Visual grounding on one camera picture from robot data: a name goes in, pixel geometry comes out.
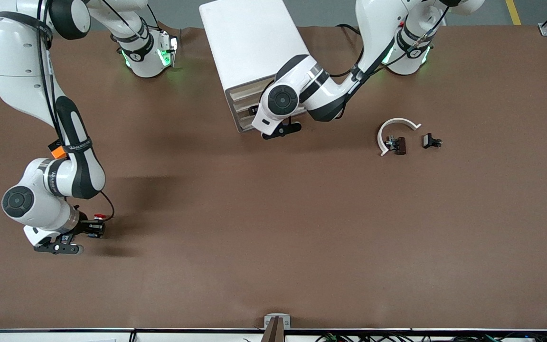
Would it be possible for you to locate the white plastic tray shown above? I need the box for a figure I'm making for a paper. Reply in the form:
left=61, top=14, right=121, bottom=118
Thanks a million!
left=232, top=93, right=262, bottom=113

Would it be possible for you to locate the brown table cover sheet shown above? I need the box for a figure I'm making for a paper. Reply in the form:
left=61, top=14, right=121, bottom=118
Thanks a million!
left=0, top=26, right=547, bottom=331

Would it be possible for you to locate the dark brown metal component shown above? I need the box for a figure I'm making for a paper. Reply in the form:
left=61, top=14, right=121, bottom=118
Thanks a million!
left=385, top=136, right=407, bottom=156

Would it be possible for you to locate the white curved plastic arc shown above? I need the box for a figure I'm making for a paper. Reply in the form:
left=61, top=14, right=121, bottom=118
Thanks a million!
left=377, top=117, right=422, bottom=157

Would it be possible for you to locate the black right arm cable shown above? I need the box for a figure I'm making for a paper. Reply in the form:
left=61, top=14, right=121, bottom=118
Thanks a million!
left=35, top=0, right=115, bottom=222

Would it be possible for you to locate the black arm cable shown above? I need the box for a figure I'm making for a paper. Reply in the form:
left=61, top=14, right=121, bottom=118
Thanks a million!
left=330, top=5, right=451, bottom=79
left=35, top=0, right=115, bottom=222

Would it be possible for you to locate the grey metal bracket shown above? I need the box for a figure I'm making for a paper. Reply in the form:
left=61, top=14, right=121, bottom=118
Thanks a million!
left=264, top=313, right=291, bottom=329

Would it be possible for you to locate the black base cable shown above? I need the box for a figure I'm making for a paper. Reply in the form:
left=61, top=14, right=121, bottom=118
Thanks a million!
left=336, top=23, right=362, bottom=38
left=129, top=5, right=182, bottom=36

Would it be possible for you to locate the tangled cable bundle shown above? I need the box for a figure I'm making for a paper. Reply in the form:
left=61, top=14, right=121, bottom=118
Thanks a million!
left=316, top=332, right=547, bottom=342

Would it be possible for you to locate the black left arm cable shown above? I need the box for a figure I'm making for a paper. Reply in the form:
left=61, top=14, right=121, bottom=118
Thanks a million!
left=330, top=5, right=451, bottom=79

